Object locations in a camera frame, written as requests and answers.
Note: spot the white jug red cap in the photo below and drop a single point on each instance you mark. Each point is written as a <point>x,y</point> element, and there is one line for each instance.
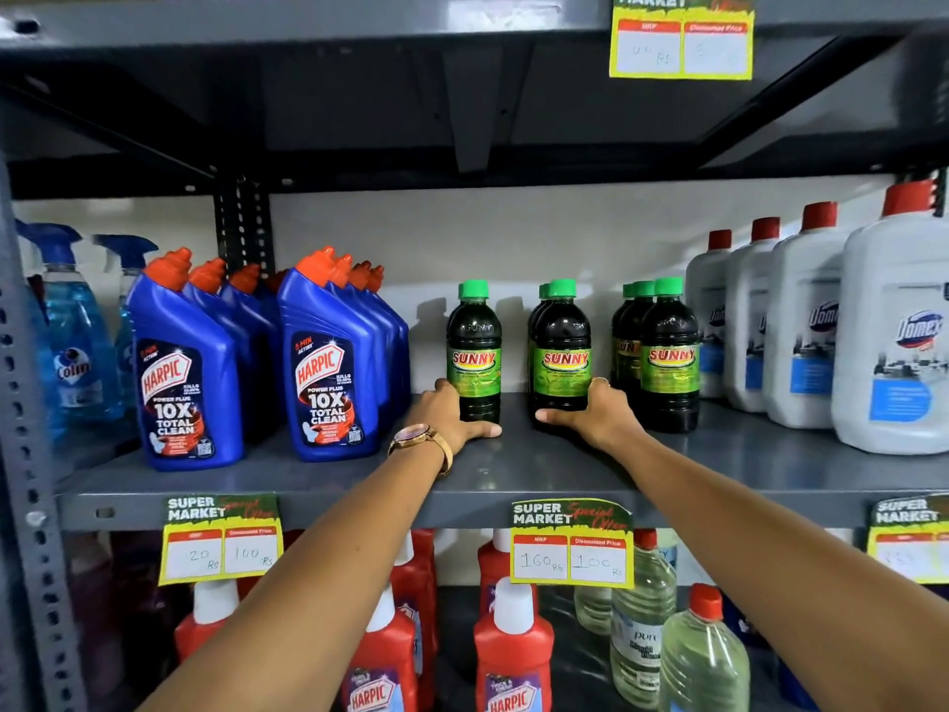
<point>708,311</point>
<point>804,341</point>
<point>750,326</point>
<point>893,348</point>

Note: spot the person's right thumb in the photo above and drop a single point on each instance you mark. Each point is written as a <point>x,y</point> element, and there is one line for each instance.
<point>557,417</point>

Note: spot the row of blue toilet cleaners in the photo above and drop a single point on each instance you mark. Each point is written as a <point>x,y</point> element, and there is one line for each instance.
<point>326,378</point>

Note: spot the yellow green price label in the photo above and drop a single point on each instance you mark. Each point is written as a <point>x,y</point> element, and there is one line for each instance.
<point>571,556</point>
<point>220,548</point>
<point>908,548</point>
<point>682,51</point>

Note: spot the blue glass cleaner spray bottle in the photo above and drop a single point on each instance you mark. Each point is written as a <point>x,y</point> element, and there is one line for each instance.
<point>78,341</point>
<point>127,285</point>

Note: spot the clear liquid bottle red cap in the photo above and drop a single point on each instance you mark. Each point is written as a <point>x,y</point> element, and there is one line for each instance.
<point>701,659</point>
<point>637,630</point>
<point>591,608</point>

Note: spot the person's left forearm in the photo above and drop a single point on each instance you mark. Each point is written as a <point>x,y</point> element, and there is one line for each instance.
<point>311,585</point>

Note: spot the person's left thumb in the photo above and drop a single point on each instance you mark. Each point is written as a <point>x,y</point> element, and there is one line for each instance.
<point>483,431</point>

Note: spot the grey metal shelf rack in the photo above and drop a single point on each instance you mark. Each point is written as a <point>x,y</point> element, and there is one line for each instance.
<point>519,467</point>

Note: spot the person's left hand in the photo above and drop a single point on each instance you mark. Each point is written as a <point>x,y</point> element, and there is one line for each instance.
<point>437,415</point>

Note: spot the group of red cleaner bottles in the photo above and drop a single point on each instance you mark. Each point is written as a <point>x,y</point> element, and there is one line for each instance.
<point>511,652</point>

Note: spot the group of dark green-capped bottles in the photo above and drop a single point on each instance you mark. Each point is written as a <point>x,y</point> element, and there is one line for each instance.
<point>671,355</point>

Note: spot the dark liquid bottle green cap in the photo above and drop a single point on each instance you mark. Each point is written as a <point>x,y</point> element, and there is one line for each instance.
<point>562,348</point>
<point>474,348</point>

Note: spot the rose gold wristwatch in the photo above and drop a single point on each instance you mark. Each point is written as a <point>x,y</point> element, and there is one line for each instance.
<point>417,437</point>

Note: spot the person's right forearm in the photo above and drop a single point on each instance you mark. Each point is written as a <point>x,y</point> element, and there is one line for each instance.
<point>741,556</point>

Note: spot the person's right hand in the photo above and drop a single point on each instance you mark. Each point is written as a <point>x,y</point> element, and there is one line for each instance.
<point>604,418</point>

